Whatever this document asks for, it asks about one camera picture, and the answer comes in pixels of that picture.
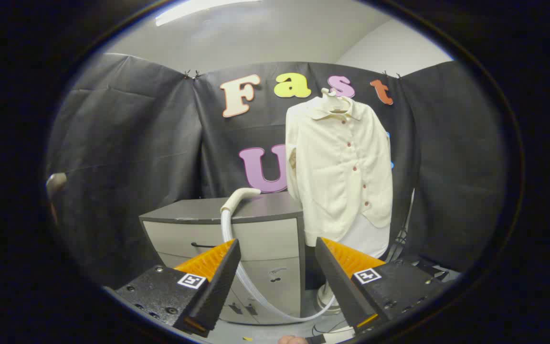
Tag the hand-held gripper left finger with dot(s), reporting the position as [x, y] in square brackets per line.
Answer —
[217, 286]

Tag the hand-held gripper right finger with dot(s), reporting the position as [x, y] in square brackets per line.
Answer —
[346, 291]

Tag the white garment steamer nozzle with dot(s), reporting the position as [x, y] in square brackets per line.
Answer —
[237, 196]

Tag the cream button-up shirt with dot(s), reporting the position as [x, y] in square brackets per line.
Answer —
[337, 181]

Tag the white garment steamer base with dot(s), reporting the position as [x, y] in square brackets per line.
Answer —
[325, 298]

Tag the white fabric panel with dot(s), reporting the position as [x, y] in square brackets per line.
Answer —
[365, 239]

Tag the grey drawer cabinet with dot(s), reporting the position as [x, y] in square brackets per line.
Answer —
[265, 239]

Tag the black backdrop cloth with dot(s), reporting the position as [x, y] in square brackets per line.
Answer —
[136, 143]

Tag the black binder clip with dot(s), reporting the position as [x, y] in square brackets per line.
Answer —
[192, 74]

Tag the ceiling light strip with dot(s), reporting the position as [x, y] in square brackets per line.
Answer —
[184, 10]

